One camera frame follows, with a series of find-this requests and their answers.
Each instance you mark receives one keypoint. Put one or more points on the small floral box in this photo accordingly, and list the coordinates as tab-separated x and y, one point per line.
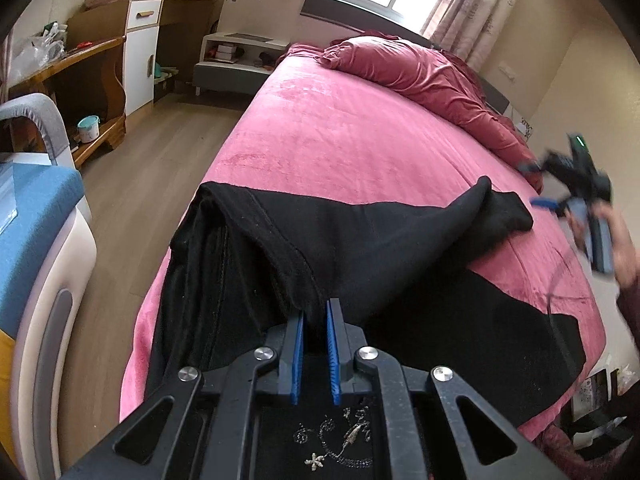
527	127

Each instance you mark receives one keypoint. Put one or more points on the person's right forearm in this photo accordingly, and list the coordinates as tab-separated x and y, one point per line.
631	315

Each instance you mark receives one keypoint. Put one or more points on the black pants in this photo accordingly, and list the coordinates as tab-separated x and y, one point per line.
375	260

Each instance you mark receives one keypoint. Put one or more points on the floral cardboard box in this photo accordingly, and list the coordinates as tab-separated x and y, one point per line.
250	5

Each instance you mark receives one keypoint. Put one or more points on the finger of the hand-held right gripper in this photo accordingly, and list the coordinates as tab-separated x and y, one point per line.
529	166
545	203

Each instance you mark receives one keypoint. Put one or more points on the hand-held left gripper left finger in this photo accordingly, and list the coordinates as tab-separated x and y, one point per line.
298	360

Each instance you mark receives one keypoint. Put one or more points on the wall socket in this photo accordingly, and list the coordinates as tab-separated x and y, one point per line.
507	72

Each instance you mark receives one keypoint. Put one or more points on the clear plastic bag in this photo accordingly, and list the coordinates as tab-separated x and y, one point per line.
35	52

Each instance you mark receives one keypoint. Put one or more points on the dark grey headboard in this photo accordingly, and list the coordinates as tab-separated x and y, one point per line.
350	10

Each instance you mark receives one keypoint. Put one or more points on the blue and white cushioned seat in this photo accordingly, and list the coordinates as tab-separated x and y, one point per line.
40	240

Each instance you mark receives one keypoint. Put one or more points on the pink bed blanket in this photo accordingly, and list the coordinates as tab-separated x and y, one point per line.
340	135

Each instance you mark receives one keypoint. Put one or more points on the red duvet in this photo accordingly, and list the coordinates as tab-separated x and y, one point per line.
425	75

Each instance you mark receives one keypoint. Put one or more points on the wooden shelf unit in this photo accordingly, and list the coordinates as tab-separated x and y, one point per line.
185	20

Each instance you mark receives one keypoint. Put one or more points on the white cabinet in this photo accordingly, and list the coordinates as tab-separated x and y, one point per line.
140	60

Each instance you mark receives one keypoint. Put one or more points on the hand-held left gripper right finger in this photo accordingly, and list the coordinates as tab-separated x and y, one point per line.
333	360

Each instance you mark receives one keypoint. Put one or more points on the person's right hand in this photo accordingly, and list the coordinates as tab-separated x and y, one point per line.
622	245

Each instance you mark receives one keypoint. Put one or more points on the white nightstand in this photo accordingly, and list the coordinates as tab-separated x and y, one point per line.
235	60

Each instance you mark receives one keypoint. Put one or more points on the floral curtain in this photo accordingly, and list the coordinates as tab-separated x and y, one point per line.
465	10

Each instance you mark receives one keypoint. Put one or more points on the grey chair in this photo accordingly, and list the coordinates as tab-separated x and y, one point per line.
47	120

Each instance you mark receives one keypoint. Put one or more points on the teal pot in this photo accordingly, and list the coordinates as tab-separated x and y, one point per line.
88	129

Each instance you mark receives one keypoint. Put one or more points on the wooden desk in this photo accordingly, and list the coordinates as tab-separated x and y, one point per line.
95	75

